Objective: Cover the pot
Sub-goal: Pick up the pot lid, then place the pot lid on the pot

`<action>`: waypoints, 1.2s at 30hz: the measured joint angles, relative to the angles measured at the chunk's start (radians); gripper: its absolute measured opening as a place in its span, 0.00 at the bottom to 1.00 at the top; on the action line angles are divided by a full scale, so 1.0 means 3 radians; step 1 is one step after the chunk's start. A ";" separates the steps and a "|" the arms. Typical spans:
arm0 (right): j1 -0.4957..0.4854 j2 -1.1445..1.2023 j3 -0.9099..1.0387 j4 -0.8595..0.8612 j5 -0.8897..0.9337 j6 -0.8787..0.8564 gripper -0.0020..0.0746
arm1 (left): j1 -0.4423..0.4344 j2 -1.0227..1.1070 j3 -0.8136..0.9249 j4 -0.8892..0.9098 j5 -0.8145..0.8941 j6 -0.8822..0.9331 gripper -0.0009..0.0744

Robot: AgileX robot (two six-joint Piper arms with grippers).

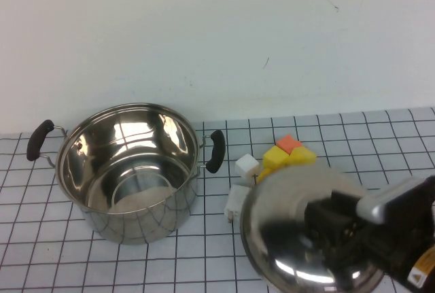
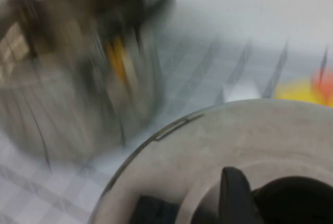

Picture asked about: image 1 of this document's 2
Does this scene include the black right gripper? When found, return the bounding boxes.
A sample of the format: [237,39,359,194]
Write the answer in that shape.
[304,190,435,293]

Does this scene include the steel lid black knob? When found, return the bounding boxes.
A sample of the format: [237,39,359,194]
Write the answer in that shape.
[239,163,387,293]

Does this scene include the yellow foam cube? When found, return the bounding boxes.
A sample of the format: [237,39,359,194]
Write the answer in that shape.
[288,145,318,167]
[262,145,291,171]

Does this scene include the yellow rubber duck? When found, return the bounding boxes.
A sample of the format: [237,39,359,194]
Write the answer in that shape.
[256,167,273,183]

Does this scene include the white plug charger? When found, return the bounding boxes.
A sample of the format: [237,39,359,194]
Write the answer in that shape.
[223,184,251,224]

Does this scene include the orange foam cube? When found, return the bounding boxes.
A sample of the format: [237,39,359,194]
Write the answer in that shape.
[275,133,304,156]

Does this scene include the white foam cube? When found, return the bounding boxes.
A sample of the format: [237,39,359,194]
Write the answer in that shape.
[234,152,261,182]

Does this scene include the white grid tablecloth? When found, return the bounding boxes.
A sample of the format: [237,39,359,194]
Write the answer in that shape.
[0,106,435,293]

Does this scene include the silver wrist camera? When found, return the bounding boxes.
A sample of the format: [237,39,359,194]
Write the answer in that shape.
[355,174,435,225]

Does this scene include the stainless steel pot black handles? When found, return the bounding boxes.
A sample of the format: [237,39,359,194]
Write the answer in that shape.
[26,102,227,247]

